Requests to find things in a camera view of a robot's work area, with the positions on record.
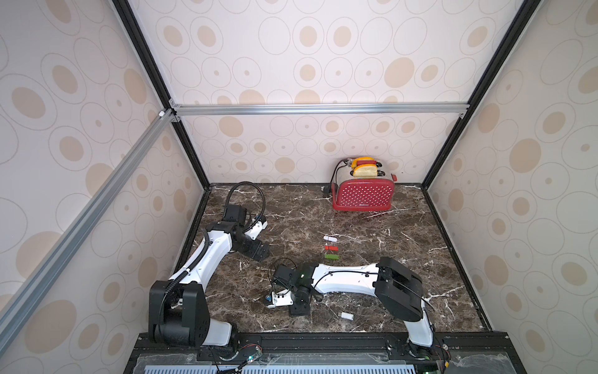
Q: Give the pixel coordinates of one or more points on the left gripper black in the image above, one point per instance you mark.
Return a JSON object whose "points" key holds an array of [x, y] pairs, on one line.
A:
{"points": [[252, 250]]}

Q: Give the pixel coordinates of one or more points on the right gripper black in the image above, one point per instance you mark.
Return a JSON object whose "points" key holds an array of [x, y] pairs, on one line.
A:
{"points": [[280, 279]]}

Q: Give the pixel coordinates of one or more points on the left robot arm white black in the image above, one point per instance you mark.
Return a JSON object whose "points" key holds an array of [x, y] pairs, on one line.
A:
{"points": [[178, 310]]}

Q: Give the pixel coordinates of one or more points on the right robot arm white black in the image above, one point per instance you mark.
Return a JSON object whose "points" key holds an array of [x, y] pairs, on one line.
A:
{"points": [[398, 289]]}

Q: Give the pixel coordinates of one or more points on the red toaster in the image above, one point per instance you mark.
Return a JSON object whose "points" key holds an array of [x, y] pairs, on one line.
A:
{"points": [[362, 194]]}

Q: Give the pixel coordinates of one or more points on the yellow toast back slice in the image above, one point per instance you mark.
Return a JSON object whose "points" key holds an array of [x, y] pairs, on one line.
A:
{"points": [[363, 161]]}

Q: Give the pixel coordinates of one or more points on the yellow toast slice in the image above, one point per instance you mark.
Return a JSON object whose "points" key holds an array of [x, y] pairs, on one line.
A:
{"points": [[367, 171], [363, 161]]}

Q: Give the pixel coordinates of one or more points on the yellow toast front slice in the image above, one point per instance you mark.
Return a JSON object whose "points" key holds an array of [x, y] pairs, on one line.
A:
{"points": [[367, 171]]}

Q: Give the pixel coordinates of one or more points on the left diagonal aluminium rail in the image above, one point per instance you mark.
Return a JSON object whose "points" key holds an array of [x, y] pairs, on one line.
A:
{"points": [[45, 275]]}

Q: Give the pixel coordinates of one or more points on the horizontal aluminium rail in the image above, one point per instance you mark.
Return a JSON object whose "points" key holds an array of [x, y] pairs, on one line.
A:
{"points": [[317, 109]]}

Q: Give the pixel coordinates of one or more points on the left black frame post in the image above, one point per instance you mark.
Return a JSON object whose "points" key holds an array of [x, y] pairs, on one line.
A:
{"points": [[142, 49]]}

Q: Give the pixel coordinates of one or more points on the black frame post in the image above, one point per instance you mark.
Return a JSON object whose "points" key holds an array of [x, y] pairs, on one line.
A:
{"points": [[505, 48], [142, 49]]}

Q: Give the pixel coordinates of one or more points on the right black frame post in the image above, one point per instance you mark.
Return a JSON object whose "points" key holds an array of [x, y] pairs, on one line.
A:
{"points": [[505, 48]]}

